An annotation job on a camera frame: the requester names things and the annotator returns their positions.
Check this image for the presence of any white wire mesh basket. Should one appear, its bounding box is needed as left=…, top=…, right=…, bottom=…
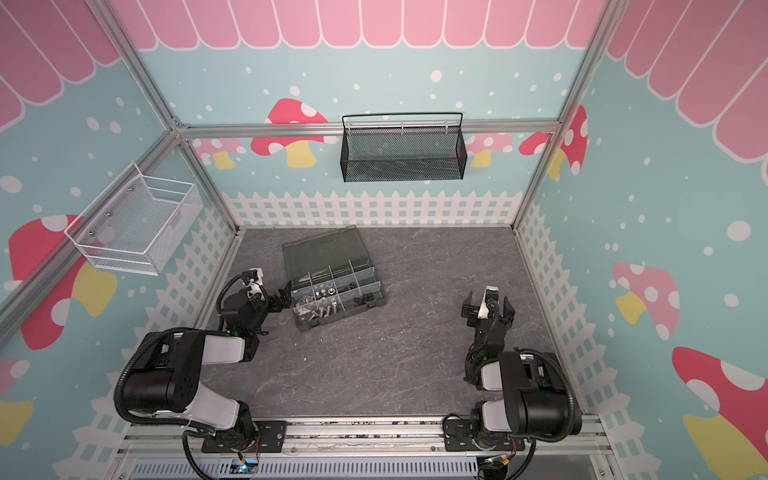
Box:
left=64, top=164, right=203, bottom=276

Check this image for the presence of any green plastic compartment organizer box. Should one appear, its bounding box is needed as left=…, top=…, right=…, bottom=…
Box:
left=282, top=226, right=387, bottom=332

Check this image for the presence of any black wire mesh basket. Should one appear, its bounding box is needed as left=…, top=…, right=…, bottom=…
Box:
left=340, top=112, right=468, bottom=182

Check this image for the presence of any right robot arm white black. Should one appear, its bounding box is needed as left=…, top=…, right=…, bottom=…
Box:
left=461, top=286, right=582, bottom=450

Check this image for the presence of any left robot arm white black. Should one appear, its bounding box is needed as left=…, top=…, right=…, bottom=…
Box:
left=113, top=268, right=292, bottom=443

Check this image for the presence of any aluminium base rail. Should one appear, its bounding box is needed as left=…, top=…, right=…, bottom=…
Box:
left=106, top=415, right=622, bottom=479

